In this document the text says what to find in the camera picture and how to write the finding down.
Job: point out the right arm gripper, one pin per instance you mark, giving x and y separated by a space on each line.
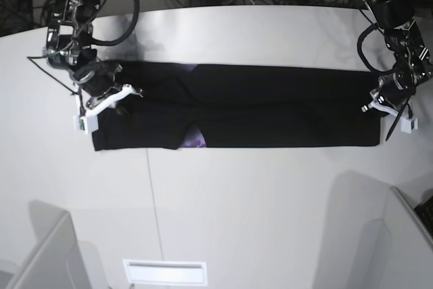
99 78

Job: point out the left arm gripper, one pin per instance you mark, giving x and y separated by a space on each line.
390 94

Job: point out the black T-shirt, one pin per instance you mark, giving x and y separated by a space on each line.
233 106

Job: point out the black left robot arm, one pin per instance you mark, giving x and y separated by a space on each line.
394 19

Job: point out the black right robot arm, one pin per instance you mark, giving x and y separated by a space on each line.
70 46

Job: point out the black keyboard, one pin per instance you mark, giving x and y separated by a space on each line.
424 212

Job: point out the white left partition panel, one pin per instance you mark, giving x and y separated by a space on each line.
55 262

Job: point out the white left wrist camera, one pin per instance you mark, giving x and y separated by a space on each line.
404 116

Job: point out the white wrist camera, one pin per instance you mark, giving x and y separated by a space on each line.
86 119
404 116

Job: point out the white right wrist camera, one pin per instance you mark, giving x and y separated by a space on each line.
86 119

